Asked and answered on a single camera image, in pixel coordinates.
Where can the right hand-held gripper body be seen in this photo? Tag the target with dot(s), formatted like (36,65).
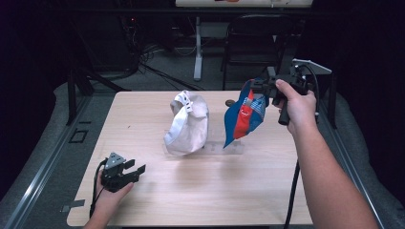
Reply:
(294,81)

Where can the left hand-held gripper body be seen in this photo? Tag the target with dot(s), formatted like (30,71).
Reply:
(113,176)

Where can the blue and red baseball cap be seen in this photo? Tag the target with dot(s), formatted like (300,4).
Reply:
(243,117)

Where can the person's left hand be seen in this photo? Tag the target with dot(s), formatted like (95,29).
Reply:
(110,200)

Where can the person's right hand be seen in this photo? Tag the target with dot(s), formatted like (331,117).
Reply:
(299,108)

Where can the small dark round object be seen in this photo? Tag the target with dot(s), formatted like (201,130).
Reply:
(230,103)

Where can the black chair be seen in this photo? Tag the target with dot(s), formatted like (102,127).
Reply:
(254,41)

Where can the black metal stand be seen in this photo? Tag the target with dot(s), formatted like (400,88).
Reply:
(71,95)
(333,101)

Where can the grey tape strip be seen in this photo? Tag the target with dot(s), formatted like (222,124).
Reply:
(73,205)

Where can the white desk leg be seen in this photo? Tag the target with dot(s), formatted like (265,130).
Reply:
(198,54)

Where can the beige baseball cap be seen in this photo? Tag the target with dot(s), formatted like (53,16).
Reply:
(191,127)

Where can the aluminium rail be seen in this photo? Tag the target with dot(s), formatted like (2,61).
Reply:
(41,171)
(350,171)

